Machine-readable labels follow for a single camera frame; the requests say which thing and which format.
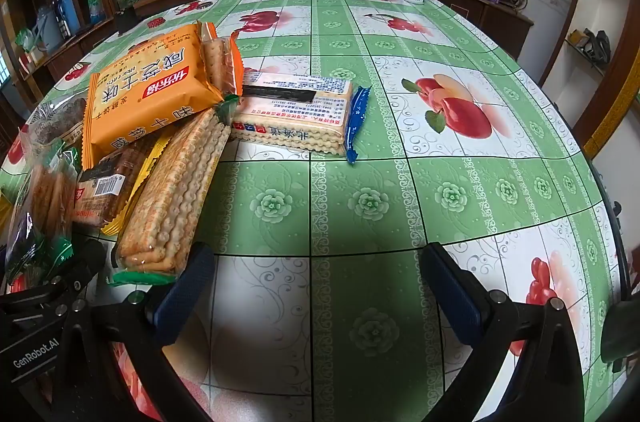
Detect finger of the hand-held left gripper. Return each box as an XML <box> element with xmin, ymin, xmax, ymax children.
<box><xmin>30</xmin><ymin>238</ymin><xmax>108</xmax><ymax>318</ymax></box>

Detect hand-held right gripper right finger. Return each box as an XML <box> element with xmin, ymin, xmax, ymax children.
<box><xmin>419</xmin><ymin>242</ymin><xmax>587</xmax><ymax>422</ymax></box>

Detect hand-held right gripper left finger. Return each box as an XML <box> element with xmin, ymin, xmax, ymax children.
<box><xmin>60</xmin><ymin>242</ymin><xmax>216</xmax><ymax>422</ymax></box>

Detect brown cracker packet yellow ends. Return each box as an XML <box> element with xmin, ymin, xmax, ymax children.
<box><xmin>72</xmin><ymin>137</ymin><xmax>168</xmax><ymax>237</ymax></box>

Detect green-edged cracker packet black stripe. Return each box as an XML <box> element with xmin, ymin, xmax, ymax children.
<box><xmin>5</xmin><ymin>142</ymin><xmax>81</xmax><ymax>285</ymax></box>

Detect round cracker packet green ends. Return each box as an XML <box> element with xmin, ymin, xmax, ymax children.
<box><xmin>111</xmin><ymin>95</ymin><xmax>240</xmax><ymax>285</ymax></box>

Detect dark brown snack packet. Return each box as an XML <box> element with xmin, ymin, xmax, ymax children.
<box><xmin>25</xmin><ymin>95</ymin><xmax>88</xmax><ymax>153</ymax></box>

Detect large orange cracker packet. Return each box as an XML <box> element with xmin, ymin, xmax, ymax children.
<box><xmin>81</xmin><ymin>22</ymin><xmax>226</xmax><ymax>168</ymax></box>

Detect clear cracker packet blue ends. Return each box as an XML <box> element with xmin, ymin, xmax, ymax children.
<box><xmin>230</xmin><ymin>71</ymin><xmax>373</xmax><ymax>164</ymax></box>

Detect clear cracker packet orange ends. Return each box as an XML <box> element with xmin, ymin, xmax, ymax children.
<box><xmin>200</xmin><ymin>22</ymin><xmax>246</xmax><ymax>103</ymax></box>

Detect green floral tablecloth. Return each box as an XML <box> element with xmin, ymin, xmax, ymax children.
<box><xmin>0</xmin><ymin>0</ymin><xmax>631</xmax><ymax>422</ymax></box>

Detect blue thermos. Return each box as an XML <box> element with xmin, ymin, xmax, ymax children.
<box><xmin>52</xmin><ymin>0</ymin><xmax>81</xmax><ymax>38</ymax></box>

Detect green bag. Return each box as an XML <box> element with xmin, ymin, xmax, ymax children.
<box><xmin>85</xmin><ymin>0</ymin><xmax>106</xmax><ymax>26</ymax></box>

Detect wooden display cabinet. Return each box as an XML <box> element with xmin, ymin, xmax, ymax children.
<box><xmin>15</xmin><ymin>0</ymin><xmax>536</xmax><ymax>103</ymax></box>

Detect wall shelf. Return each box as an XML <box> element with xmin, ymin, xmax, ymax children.
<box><xmin>562</xmin><ymin>27</ymin><xmax>631</xmax><ymax>78</ymax></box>

